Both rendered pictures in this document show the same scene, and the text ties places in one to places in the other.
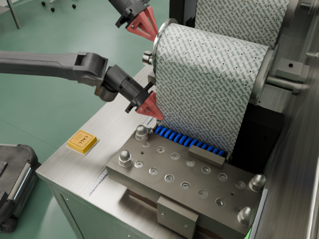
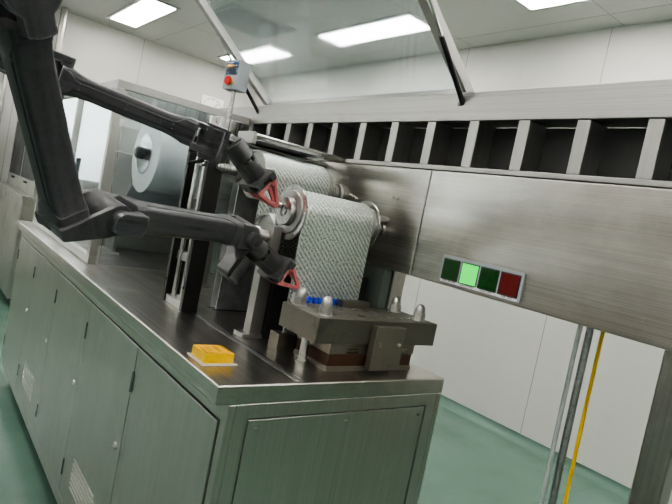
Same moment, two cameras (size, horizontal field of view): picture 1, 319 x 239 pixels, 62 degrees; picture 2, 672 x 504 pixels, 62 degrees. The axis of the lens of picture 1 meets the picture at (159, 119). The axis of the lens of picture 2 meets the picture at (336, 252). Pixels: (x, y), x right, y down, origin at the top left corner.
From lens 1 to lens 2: 1.35 m
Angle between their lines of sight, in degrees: 71
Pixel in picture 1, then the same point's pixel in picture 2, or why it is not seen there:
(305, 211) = (513, 180)
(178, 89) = (320, 243)
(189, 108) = (327, 262)
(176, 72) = (321, 224)
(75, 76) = (242, 235)
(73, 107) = not seen: outside the picture
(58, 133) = not seen: outside the picture
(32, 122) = not seen: outside the picture
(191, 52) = (330, 205)
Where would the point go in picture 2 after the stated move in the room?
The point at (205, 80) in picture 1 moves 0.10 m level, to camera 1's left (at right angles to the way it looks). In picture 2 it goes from (343, 227) to (328, 225)
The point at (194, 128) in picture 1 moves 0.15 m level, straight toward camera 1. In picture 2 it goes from (328, 287) to (375, 300)
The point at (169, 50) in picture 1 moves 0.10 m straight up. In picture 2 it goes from (315, 204) to (323, 166)
